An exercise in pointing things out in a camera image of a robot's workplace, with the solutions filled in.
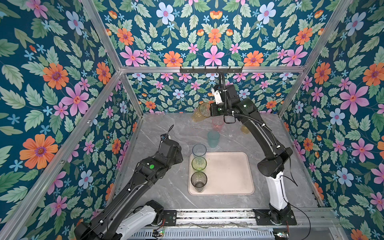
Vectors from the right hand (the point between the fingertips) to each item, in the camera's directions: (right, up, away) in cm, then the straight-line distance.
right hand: (210, 106), depth 79 cm
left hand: (-15, -23, -5) cm, 28 cm away
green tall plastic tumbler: (-6, -33, +9) cm, 35 cm away
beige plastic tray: (+11, -39, +10) cm, 42 cm away
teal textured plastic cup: (+3, -18, +23) cm, 29 cm away
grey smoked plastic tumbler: (-6, -39, -2) cm, 39 cm away
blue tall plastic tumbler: (-6, -25, +9) cm, 27 cm away
